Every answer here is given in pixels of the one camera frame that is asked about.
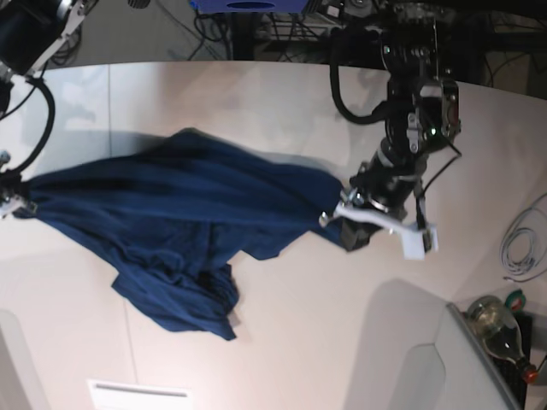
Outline blue box with slot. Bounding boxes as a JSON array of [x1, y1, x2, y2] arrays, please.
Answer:
[[190, 0, 308, 14]]

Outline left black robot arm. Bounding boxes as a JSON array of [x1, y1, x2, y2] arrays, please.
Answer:
[[320, 7, 462, 260]]

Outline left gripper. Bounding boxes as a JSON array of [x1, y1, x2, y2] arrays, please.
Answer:
[[340, 149, 427, 252]]

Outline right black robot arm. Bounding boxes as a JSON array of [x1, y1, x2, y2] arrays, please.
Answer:
[[1, 1, 97, 217]]

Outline dark blue t-shirt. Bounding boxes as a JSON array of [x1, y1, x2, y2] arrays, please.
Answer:
[[15, 130, 342, 341]]

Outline clear plastic bottle red cap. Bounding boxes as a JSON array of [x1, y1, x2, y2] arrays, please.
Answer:
[[467, 296, 538, 384]]

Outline coiled light grey cable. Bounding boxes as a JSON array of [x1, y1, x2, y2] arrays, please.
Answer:
[[500, 196, 547, 283]]

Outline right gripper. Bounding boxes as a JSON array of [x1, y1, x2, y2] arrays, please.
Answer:
[[1, 170, 31, 205]]

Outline green tape roll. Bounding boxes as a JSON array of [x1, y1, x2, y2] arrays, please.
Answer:
[[504, 289, 526, 313]]

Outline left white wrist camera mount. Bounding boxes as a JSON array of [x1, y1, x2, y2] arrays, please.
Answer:
[[319, 188, 438, 261]]

